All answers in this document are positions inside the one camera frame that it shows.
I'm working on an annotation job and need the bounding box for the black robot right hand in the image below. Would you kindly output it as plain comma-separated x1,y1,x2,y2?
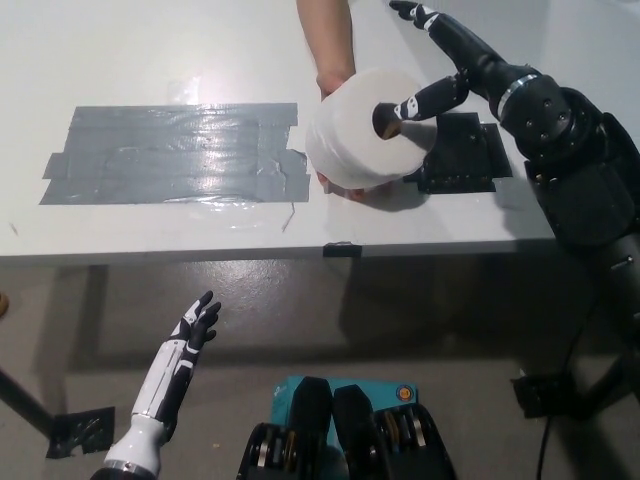
389,0,540,125

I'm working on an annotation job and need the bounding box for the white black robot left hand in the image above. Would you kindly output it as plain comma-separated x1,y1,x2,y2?
103,290,223,474

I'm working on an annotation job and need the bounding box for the person's bare hand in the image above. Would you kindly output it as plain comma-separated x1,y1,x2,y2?
314,67,386,203

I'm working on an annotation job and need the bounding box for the white toilet paper roll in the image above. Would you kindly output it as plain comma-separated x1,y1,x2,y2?
304,68,439,190

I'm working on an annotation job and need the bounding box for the black teal robot body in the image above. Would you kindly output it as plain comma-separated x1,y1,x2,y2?
237,375,456,480

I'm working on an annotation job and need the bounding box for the grey table leg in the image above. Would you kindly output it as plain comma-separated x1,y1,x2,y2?
87,263,111,351

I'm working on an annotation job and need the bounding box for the black diagonal pole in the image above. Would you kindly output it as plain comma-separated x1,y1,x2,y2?
0,367,56,441

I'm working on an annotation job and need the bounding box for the black curved stand leg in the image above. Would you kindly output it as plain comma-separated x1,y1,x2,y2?
569,344,640,417

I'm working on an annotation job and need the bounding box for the grey duct tape patch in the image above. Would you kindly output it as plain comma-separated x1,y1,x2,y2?
38,102,312,205

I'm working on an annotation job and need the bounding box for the thin black cable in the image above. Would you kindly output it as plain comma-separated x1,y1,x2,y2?
541,319,592,480

